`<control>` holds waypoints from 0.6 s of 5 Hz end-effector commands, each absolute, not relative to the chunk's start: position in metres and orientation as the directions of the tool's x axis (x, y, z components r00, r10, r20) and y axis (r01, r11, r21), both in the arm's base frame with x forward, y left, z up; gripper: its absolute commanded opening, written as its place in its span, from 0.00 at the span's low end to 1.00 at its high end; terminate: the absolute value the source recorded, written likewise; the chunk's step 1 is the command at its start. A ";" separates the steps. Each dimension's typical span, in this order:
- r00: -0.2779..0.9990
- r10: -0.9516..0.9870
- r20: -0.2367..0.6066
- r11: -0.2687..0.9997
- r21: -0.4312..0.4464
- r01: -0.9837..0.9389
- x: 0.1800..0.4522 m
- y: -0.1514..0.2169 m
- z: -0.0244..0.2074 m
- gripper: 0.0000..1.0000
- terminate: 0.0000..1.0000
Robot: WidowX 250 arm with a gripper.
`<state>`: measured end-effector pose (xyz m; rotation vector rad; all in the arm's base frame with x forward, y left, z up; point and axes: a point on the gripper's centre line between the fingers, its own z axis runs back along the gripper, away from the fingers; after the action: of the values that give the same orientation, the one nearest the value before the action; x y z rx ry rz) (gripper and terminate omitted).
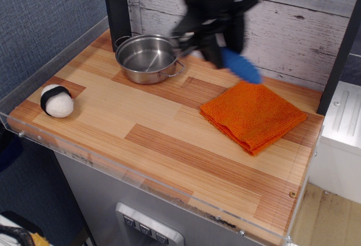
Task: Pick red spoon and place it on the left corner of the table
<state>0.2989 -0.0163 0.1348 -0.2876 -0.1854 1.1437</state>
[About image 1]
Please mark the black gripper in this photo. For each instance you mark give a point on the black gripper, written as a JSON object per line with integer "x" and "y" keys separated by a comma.
{"x": 205, "y": 18}

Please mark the stainless steel pot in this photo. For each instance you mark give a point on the stainless steel pot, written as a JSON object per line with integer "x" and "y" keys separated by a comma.
{"x": 147, "y": 59}

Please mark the orange folded cloth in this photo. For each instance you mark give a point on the orange folded cloth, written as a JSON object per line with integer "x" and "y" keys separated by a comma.
{"x": 252, "y": 115}

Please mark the white grooved side cabinet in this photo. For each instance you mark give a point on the white grooved side cabinet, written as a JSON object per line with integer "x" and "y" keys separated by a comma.
{"x": 335, "y": 166}

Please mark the white black plush ball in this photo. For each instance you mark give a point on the white black plush ball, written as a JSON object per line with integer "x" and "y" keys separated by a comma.
{"x": 56, "y": 101}

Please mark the grey toy fridge cabinet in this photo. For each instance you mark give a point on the grey toy fridge cabinet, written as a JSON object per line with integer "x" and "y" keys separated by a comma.
{"x": 97, "y": 194}

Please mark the silver dispenser button panel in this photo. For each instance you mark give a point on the silver dispenser button panel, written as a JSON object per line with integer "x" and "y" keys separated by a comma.
{"x": 129, "y": 217}

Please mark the yellow object bottom left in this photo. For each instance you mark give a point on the yellow object bottom left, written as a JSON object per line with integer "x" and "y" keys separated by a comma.
{"x": 39, "y": 240}

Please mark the black left vertical post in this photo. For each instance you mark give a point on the black left vertical post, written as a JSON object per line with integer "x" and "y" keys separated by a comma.
{"x": 118, "y": 18}

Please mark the black vertical post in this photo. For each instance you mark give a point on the black vertical post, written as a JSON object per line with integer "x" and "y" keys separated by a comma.
{"x": 118, "y": 18}
{"x": 351, "y": 10}

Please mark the black right vertical post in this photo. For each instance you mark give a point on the black right vertical post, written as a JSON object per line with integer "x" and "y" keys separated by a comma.
{"x": 351, "y": 10}

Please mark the clear acrylic guard rail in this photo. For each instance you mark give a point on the clear acrylic guard rail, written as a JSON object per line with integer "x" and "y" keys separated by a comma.
{"x": 154, "y": 138}

